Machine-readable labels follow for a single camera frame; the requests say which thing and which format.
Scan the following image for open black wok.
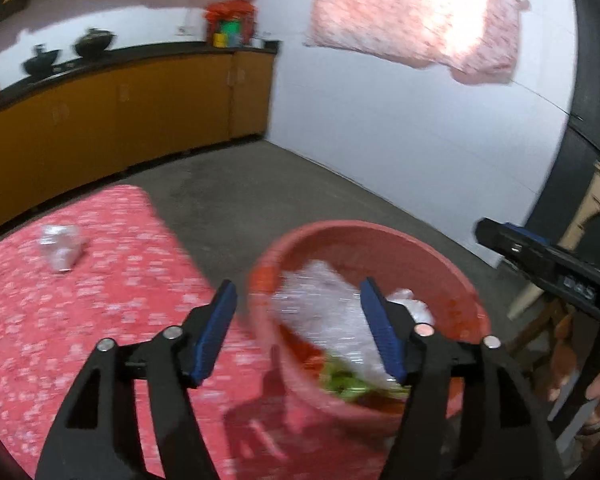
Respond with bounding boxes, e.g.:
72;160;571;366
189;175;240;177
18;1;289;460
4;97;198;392
22;44;62;77

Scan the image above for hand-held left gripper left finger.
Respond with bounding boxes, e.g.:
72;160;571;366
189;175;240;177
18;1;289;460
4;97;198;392
35;280;239;480

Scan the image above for red plastic bag on containers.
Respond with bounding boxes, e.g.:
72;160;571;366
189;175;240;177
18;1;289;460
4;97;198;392
204;0;257;47

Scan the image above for small whitish plastic bag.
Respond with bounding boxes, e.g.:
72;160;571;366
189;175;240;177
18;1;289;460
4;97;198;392
38;223;84;274

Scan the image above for shiny clear plastic bag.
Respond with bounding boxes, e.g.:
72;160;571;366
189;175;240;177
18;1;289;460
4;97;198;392
271;259;412;387

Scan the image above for red floral tablecloth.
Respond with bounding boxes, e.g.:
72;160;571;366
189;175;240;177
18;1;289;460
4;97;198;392
0;184;396;480

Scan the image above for black wok with lid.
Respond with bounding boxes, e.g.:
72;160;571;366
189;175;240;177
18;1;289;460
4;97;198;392
73;28;117;59

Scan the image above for yellow lower kitchen cabinets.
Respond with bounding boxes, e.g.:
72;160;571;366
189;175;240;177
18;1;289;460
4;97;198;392
0;42;281;242

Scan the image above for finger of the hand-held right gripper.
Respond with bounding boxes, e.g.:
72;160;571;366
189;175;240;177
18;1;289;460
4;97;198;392
505;223;553;252
474;217;561;286

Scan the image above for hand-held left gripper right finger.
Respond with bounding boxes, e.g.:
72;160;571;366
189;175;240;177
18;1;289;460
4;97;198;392
358;276;566;480

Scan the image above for wooden chair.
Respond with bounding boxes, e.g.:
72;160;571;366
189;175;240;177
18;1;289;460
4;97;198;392
505;160;600;363

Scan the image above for green container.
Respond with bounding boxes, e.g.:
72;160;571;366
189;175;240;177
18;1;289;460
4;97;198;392
217;19;244;47

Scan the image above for green foil wrapper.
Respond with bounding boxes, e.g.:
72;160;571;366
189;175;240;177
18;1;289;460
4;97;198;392
319;356;412;402

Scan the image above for pink floral curtain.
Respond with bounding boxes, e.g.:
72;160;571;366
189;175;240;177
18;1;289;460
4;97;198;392
302;0;532;86

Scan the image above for red plastic basket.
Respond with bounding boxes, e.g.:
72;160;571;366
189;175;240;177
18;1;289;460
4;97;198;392
246;219;493;423

